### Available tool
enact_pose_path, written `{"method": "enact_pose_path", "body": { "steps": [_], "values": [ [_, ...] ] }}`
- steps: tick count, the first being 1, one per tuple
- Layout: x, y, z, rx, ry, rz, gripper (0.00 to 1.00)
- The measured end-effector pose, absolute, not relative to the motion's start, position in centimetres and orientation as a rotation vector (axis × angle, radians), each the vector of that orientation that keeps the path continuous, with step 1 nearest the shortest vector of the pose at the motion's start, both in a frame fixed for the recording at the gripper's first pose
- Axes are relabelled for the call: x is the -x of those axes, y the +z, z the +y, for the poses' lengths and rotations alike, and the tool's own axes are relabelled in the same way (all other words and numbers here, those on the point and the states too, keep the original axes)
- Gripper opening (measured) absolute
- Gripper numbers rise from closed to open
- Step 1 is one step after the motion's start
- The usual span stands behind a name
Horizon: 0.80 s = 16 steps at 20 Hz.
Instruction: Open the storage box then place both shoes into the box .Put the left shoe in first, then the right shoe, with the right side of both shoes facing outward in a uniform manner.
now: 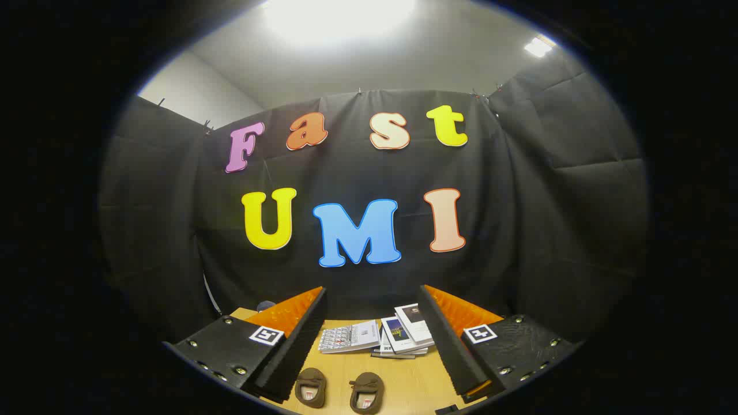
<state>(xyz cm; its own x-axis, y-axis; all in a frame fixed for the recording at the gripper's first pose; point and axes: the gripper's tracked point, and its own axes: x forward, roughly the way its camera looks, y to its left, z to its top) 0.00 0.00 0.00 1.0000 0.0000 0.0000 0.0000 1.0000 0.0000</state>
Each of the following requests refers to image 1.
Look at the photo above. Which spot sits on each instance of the blue photo cover book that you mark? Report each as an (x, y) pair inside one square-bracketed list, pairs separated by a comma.
[(398, 333)]

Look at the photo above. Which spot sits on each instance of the brown fuzzy slipper shoe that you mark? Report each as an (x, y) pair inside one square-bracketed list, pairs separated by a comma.
[(311, 377), (367, 381)]

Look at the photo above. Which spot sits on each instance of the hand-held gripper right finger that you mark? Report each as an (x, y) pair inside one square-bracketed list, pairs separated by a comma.
[(452, 351)]

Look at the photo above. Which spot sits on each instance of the dark grey book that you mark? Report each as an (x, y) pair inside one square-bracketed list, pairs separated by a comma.
[(395, 356)]

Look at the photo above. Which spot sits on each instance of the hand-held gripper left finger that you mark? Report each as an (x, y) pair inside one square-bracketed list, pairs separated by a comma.
[(300, 351)]

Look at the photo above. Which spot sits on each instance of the white book with black print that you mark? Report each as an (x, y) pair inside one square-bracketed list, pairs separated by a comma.
[(385, 346)]

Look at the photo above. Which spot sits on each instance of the grey patterned cover book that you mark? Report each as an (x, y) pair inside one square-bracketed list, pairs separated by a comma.
[(346, 337)]

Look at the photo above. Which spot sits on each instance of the ceiling light panel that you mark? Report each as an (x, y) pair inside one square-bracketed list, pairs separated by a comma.
[(340, 17), (539, 46)]

